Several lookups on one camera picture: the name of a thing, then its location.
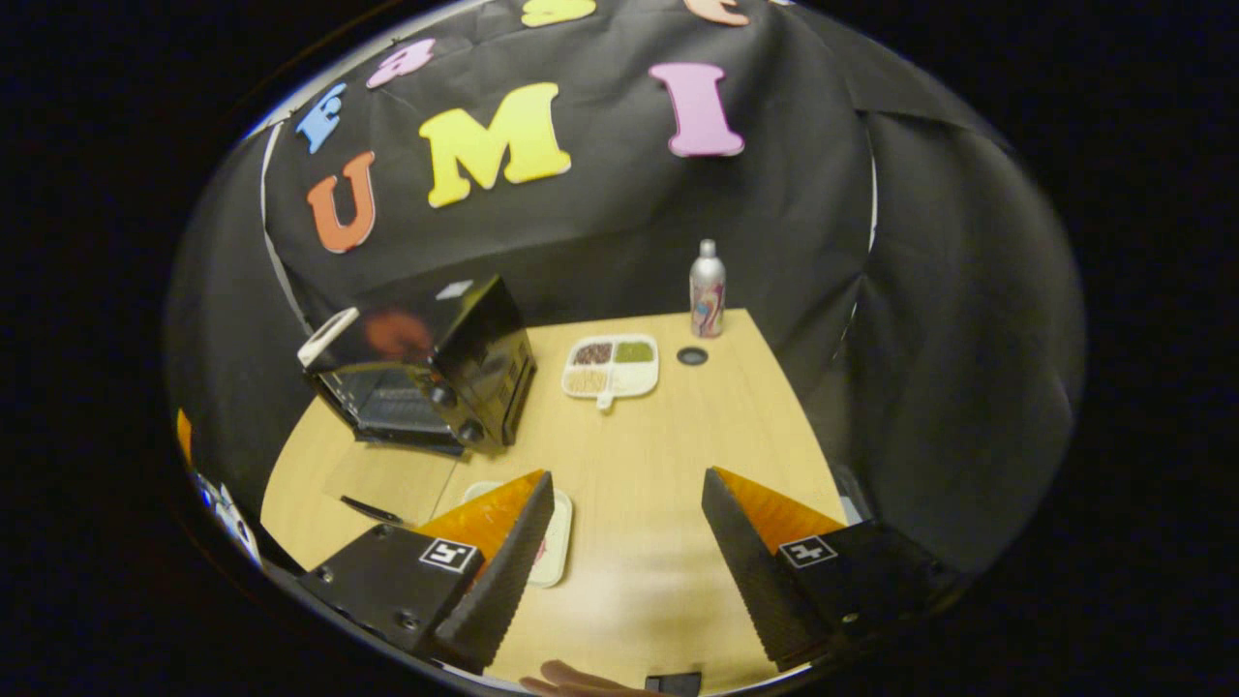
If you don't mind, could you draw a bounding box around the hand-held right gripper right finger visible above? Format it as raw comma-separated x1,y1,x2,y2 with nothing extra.
701,467,971,673

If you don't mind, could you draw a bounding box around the black backdrop cloth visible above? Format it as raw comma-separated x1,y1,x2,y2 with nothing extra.
165,0,1087,572

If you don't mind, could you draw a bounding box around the silver spray bottle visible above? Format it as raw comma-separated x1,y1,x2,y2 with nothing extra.
689,239,727,339

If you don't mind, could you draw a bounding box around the white toaster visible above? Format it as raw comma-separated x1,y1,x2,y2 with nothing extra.
297,308,360,370

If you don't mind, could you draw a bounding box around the cream square plate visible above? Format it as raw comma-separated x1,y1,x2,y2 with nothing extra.
463,481,574,589

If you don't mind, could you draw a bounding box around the white divided spice tray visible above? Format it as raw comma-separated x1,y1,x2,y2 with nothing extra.
561,334,660,412

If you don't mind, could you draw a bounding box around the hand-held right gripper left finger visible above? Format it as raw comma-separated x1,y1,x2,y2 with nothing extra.
298,470,557,675

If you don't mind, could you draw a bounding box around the black electric oven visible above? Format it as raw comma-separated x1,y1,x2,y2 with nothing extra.
300,274,538,529

